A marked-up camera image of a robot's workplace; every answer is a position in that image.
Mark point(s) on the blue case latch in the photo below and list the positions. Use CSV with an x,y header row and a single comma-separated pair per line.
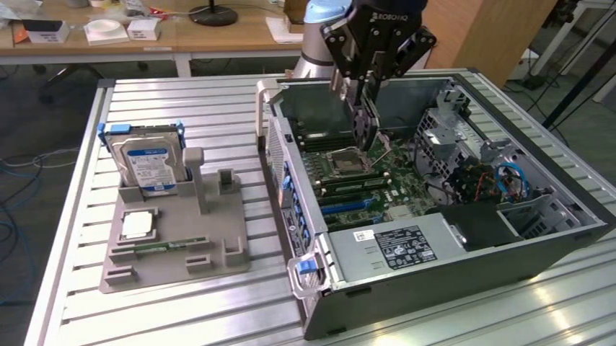
x,y
305,267

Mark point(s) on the metal disk bay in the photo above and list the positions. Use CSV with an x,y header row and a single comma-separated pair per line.
x,y
544,216

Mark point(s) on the grey parts rack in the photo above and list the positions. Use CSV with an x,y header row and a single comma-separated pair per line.
x,y
193,223

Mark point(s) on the metal socket cover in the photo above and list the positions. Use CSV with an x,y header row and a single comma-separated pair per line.
x,y
385,138

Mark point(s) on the black lamp base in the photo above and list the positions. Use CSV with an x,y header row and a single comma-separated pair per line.
x,y
212,16

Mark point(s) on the white box with black top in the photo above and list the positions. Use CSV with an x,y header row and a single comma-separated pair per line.
x,y
46,36

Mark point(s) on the silver chipset heatsink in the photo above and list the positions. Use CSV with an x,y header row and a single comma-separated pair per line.
x,y
401,212

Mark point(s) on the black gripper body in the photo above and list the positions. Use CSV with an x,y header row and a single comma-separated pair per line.
x,y
380,29

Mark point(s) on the black chair base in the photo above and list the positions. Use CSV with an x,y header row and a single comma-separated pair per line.
x,y
53,84

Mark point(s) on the black open PC case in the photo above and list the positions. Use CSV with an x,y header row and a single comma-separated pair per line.
x,y
434,288

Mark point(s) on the wooden cabinet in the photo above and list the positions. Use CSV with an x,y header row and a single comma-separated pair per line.
x,y
482,36

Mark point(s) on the brown cardboard box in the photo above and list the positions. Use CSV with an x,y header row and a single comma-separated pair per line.
x,y
295,11

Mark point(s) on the wooden desk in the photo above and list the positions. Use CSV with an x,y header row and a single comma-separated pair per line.
x,y
217,36

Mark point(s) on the perforated metal drive cage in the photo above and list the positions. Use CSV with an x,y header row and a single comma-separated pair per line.
x,y
443,144

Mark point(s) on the CPU socket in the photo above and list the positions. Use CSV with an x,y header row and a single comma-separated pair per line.
x,y
347,162

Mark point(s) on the silver CPU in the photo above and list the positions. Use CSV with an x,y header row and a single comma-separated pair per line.
x,y
137,225

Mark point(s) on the green RAM stick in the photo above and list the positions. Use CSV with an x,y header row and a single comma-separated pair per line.
x,y
154,247

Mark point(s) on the white flat cardboard box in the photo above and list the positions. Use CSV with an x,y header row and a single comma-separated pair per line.
x,y
284,32

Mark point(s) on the grey power supply unit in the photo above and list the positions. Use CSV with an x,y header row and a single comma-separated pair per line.
x,y
356,252

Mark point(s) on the blue expansion slot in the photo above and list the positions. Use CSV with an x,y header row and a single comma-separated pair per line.
x,y
344,208

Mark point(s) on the hard disk with blue carrier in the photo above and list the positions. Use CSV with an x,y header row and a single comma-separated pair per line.
x,y
146,162

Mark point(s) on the white labelled box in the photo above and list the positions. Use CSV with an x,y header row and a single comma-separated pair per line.
x,y
145,29

